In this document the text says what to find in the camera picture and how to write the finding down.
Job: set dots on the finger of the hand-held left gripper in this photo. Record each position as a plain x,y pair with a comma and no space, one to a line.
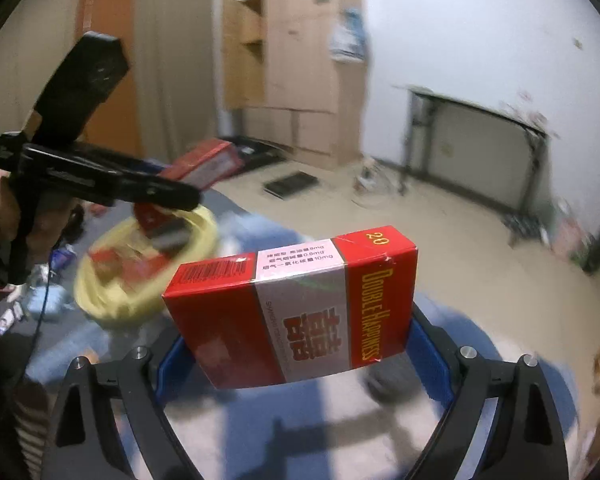
130,167
170,195

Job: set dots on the blue plaid blanket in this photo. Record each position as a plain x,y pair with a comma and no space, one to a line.
290,425

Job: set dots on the person's striped clothing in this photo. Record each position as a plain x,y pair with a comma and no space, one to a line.
10,435

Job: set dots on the orange wooden door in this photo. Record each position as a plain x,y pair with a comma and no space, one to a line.
110,20

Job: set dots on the red white-banded cigarette box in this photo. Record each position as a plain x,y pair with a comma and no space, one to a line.
290,320

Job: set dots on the wooden wardrobe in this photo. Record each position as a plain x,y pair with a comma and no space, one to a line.
300,85

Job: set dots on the yellow plastic basin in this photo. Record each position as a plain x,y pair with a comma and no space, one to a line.
100,310

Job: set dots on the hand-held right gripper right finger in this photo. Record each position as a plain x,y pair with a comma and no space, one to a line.
432,360

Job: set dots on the black folding table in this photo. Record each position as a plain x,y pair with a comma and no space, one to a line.
480,160

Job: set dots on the white blue hanging bag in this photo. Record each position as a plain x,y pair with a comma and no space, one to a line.
349,35

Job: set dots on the red barcode cigarette box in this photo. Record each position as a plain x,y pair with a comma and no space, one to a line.
117,262

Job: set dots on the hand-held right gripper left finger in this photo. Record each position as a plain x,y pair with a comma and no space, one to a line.
167,375

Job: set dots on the black tray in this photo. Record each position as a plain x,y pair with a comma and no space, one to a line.
260,152

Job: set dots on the dark clutter pile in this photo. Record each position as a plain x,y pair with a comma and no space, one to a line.
580,240

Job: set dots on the red white-sided cigarette box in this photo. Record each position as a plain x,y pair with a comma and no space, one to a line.
205,160

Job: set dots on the black flat board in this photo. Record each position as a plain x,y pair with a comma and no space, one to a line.
290,184

